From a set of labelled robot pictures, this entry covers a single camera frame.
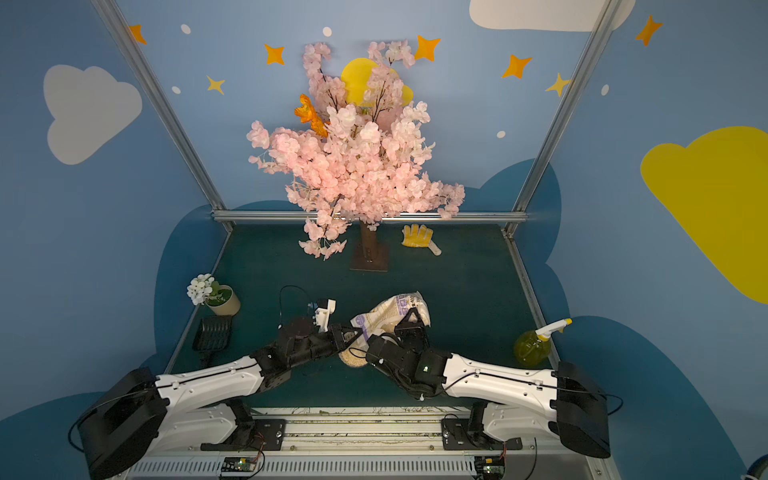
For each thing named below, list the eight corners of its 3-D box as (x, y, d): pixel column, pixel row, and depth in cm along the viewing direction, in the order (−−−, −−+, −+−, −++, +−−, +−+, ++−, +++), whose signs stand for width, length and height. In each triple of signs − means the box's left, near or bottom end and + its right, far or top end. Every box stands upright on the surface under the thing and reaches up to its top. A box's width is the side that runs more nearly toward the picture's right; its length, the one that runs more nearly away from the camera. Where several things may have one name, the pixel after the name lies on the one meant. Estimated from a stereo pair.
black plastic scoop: (186, 366, 87) (181, 363, 85) (205, 320, 97) (201, 316, 95) (220, 366, 87) (216, 363, 85) (236, 320, 97) (233, 316, 95)
